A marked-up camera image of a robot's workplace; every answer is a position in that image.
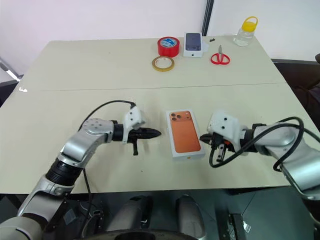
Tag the white box with blue phone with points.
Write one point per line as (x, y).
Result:
(193, 41)

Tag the dark grey rounded shape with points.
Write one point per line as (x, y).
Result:
(190, 215)
(132, 215)

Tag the black table leg frame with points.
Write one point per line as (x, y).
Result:
(238, 226)

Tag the white box lid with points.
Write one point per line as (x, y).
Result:
(185, 132)

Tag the clear yellowish tape roll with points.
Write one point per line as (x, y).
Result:
(153, 63)

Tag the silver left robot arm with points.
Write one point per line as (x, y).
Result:
(82, 142)

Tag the red tape roll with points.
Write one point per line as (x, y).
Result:
(168, 52)

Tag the dark vertical post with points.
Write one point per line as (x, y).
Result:
(208, 17)

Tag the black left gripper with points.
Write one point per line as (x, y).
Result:
(135, 136)

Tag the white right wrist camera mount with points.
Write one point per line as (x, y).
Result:
(225, 122)

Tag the grey metal frame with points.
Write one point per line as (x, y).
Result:
(10, 71)

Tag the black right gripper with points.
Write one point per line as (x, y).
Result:
(230, 147)

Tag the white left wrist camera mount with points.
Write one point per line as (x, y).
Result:
(133, 117)

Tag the small black clip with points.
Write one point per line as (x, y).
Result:
(212, 40)

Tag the clear jar with yellow lid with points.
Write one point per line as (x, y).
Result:
(243, 37)

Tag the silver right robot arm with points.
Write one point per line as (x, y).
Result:
(295, 150)

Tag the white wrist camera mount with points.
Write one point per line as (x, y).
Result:
(133, 117)
(225, 122)

